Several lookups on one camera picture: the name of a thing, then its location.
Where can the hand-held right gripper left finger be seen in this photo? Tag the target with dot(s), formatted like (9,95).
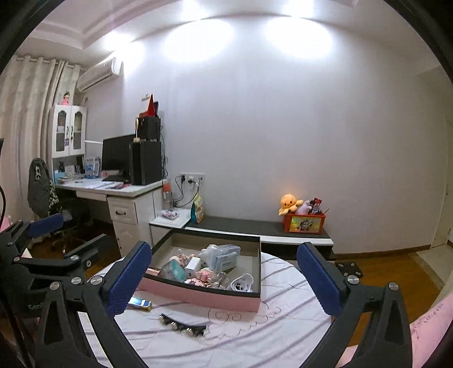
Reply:
(125,281)

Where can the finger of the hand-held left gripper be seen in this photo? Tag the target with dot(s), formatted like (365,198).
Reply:
(46,223)
(97,247)

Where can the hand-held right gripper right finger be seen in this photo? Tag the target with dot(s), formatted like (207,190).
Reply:
(320,281)

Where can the teal round compact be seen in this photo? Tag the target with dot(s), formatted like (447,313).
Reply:
(172,270)

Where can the pink doll figure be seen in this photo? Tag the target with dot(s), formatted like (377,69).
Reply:
(184,257)

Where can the white charger plug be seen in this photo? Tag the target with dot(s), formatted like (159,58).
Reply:
(193,267)

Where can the pink storage box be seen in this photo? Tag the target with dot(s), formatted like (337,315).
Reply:
(198,297)

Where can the pink block toy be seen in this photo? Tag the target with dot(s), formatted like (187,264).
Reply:
(207,276)

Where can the clear plastic box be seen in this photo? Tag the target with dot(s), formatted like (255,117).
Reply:
(224,258)

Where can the black office chair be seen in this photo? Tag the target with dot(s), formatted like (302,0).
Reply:
(67,219)

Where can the blue tube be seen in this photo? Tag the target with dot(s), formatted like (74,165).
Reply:
(139,304)

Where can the rose gold tube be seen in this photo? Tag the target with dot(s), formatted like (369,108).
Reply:
(154,273)

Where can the grey patterned garment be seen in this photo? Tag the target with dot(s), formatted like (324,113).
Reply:
(40,187)

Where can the white desk with drawers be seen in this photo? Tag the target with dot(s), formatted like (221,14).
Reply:
(131,208)

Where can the red printed storage box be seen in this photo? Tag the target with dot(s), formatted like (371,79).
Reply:
(304,224)

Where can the papers on desk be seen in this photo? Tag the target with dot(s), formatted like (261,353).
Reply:
(95,184)

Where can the white low cabinet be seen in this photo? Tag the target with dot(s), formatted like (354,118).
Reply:
(166,228)

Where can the black keyboard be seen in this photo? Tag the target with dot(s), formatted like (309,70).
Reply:
(115,178)

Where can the black beaded hair clip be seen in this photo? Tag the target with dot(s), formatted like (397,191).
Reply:
(182,325)

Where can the blue white box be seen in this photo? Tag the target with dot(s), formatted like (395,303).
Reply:
(92,168)

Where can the bundle of pens and packets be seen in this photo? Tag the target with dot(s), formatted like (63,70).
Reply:
(317,207)

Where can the pink plush toy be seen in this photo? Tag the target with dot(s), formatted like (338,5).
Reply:
(303,208)

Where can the white cat-shaped cup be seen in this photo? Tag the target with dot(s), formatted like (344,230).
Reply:
(242,283)

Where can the pink packet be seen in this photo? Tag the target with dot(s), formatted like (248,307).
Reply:
(169,214)

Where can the orange octopus plush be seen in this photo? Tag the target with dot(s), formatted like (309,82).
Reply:
(289,203)

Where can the orange capped bottle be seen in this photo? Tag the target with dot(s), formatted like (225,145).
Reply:
(167,198)

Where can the white hutch cabinet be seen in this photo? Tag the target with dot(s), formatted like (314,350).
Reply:
(67,131)

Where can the black computer monitor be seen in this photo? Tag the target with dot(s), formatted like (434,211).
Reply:
(118,154)

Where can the black computer tower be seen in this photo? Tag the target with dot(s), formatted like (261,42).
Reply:
(147,162)

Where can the blue yellow snack bag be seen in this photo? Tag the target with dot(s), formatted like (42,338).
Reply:
(198,210)

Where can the beige curtains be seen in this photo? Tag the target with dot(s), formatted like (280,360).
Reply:
(24,124)

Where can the pink blanket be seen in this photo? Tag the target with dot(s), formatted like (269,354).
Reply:
(431,336)

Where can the small beige ornament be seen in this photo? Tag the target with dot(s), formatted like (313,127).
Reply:
(137,129)

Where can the small pink doll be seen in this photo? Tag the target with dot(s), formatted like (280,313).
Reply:
(65,99)

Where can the black speaker box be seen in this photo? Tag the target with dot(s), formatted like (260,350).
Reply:
(149,129)

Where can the red pennant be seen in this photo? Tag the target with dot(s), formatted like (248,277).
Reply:
(150,108)

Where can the white air conditioner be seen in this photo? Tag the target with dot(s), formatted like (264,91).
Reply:
(99,74)

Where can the white wall outlets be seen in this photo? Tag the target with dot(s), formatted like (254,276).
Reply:
(193,178)

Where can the white door frame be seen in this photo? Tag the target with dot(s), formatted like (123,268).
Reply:
(437,170)

